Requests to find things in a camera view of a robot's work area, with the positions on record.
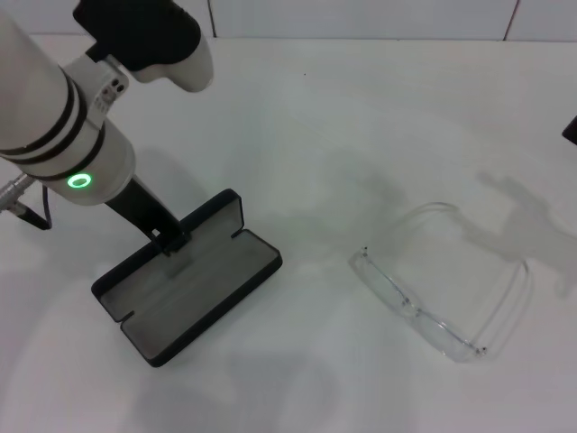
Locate clear white glasses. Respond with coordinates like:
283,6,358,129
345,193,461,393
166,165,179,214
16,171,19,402
349,201,531,364

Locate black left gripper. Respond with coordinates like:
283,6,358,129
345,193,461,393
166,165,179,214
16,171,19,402
105,176,188,257

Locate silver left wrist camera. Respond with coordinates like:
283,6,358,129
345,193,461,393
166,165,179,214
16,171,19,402
72,0,215,94

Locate left gripper cable with plug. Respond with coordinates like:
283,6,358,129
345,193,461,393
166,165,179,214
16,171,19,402
0,174,51,232

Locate left wrist camera mount bracket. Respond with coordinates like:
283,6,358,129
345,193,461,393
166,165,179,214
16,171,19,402
62,40,133,127

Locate black glasses case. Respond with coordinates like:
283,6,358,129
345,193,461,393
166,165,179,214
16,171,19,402
91,188,284,369

